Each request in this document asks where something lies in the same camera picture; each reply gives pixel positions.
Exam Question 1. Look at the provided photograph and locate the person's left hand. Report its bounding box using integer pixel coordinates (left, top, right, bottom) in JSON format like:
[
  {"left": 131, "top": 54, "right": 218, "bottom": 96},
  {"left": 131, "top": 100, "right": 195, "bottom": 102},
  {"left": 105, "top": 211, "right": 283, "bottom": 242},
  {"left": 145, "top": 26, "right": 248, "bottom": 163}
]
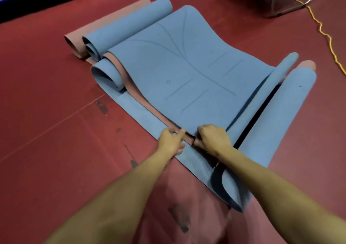
[{"left": 158, "top": 127, "right": 187, "bottom": 157}]

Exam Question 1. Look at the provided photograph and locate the person's right hand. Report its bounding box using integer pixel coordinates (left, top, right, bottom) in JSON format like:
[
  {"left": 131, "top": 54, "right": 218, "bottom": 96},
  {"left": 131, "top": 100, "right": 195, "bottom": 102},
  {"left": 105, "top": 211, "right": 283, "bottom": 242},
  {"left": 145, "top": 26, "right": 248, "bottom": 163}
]
[{"left": 193, "top": 124, "right": 234, "bottom": 158}]

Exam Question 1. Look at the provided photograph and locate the blue yoga mat with lines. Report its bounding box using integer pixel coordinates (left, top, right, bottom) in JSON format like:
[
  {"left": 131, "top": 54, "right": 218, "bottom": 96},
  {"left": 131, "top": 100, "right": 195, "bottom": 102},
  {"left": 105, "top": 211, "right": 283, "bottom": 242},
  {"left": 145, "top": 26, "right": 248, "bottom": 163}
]
[{"left": 103, "top": 5, "right": 299, "bottom": 147}]

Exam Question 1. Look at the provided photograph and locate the person's right forearm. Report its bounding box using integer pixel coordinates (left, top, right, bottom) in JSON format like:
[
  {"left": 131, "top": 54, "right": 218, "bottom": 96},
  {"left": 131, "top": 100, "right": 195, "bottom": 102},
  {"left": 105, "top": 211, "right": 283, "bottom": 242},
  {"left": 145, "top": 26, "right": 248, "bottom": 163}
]
[{"left": 216, "top": 147, "right": 346, "bottom": 244}]

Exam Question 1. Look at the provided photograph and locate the person's left forearm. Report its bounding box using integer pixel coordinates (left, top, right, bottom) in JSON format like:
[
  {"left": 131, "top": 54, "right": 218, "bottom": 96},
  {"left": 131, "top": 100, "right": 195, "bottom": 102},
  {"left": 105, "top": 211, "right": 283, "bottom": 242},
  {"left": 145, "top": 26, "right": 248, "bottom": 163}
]
[{"left": 43, "top": 150, "right": 175, "bottom": 244}]

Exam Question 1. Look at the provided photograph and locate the plain blue yoga mat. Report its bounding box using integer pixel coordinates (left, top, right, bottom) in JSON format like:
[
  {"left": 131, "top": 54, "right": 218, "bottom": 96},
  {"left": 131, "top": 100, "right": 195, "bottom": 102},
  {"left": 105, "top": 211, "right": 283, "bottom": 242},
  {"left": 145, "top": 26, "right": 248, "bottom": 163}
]
[{"left": 90, "top": 59, "right": 317, "bottom": 213}]

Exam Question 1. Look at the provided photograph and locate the rolled blue yoga mat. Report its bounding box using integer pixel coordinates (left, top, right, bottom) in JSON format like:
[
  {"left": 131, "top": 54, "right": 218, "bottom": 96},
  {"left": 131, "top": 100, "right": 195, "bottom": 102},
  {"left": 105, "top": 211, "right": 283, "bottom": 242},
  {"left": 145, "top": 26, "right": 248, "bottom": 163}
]
[{"left": 82, "top": 0, "right": 173, "bottom": 62}]

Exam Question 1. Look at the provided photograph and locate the rolled pink yoga mat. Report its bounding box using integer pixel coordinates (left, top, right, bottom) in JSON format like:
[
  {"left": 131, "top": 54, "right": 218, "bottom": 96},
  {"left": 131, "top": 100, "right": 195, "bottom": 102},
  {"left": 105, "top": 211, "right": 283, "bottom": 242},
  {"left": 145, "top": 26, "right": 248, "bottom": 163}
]
[{"left": 64, "top": 0, "right": 152, "bottom": 61}]

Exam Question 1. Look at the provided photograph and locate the yellow cable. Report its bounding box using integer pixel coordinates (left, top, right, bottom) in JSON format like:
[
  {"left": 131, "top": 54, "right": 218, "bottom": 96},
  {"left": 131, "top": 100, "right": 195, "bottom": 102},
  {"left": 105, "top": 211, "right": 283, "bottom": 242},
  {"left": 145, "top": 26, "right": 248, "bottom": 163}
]
[{"left": 263, "top": 0, "right": 346, "bottom": 77}]

